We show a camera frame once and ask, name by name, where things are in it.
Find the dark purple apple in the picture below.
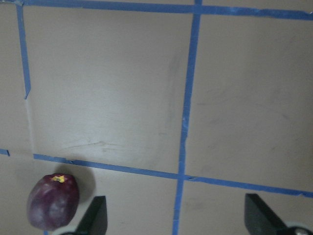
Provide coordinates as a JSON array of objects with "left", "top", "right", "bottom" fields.
[{"left": 26, "top": 173, "right": 80, "bottom": 231}]

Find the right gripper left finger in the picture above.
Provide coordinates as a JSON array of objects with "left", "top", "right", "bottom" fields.
[{"left": 61, "top": 196, "right": 108, "bottom": 235}]

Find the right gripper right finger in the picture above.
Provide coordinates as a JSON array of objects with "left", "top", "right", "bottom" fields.
[{"left": 244, "top": 193, "right": 313, "bottom": 235}]

